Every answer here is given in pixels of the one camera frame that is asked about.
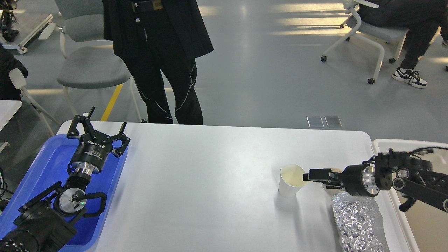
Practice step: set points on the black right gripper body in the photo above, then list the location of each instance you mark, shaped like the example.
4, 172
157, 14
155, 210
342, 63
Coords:
359, 180

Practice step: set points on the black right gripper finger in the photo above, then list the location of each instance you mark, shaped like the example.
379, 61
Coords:
317, 175
337, 185

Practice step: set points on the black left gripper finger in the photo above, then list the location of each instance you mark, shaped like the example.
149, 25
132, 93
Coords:
73, 132
122, 137

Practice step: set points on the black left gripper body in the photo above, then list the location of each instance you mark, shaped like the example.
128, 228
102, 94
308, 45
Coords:
92, 152

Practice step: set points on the white paper cup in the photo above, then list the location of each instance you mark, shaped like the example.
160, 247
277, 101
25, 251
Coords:
291, 180

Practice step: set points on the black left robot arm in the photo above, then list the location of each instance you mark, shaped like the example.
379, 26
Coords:
67, 191

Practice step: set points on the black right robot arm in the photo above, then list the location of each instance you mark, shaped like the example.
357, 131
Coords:
405, 172

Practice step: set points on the crumpled brown paper ball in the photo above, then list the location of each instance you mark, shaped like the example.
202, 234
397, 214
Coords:
335, 170

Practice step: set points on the crumpled aluminium foil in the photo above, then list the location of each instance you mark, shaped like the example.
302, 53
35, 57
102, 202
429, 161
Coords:
359, 223

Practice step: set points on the left metal floor plate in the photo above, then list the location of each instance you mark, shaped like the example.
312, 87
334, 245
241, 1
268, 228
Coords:
315, 122

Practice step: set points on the metal floor plate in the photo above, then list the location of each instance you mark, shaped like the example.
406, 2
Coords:
315, 122
333, 121

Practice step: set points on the right metal floor plate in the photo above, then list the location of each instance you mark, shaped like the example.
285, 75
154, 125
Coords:
333, 121

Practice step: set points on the grey padded chair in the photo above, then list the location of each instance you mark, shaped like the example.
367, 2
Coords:
90, 67

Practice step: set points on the white side table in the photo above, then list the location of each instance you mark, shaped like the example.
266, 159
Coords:
7, 109

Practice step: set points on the white chair at left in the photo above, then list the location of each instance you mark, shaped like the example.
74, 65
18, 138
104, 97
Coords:
19, 82

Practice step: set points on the white plastic bin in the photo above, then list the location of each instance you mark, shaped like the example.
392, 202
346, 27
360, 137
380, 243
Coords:
426, 224

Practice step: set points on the white equipment cart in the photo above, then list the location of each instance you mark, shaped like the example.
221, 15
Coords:
28, 25

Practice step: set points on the standing person in black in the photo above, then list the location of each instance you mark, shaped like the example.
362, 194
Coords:
159, 42

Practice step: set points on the black and white sneaker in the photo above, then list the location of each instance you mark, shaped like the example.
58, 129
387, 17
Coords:
410, 77

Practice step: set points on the white office chair on castors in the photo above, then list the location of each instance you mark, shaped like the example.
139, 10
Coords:
369, 34

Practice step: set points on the seated person in black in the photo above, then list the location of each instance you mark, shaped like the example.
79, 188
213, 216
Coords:
421, 17

